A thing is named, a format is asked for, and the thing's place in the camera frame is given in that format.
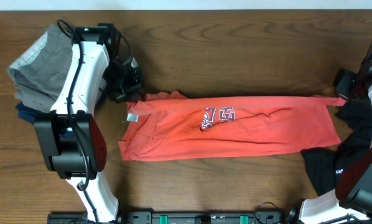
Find folded navy garment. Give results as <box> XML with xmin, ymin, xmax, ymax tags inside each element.
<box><xmin>15</xmin><ymin>102</ymin><xmax>42</xmax><ymax>124</ymax></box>

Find black garment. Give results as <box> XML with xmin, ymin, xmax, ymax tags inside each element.
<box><xmin>300</xmin><ymin>99</ymin><xmax>372</xmax><ymax>196</ymax></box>

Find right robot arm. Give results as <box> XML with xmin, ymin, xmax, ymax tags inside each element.
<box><xmin>285</xmin><ymin>41</ymin><xmax>372</xmax><ymax>224</ymax></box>

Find folded grey shorts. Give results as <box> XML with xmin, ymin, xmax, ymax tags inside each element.
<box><xmin>7</xmin><ymin>24</ymin><xmax>72</xmax><ymax>113</ymax></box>

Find red printed t-shirt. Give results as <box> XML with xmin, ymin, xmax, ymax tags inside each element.
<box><xmin>119</xmin><ymin>91</ymin><xmax>345</xmax><ymax>161</ymax></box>

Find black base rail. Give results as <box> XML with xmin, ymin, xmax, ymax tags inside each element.
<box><xmin>47</xmin><ymin>203</ymin><xmax>299</xmax><ymax>224</ymax></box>

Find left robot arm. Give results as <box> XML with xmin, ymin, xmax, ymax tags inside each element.
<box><xmin>34</xmin><ymin>19</ymin><xmax>144</xmax><ymax>223</ymax></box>

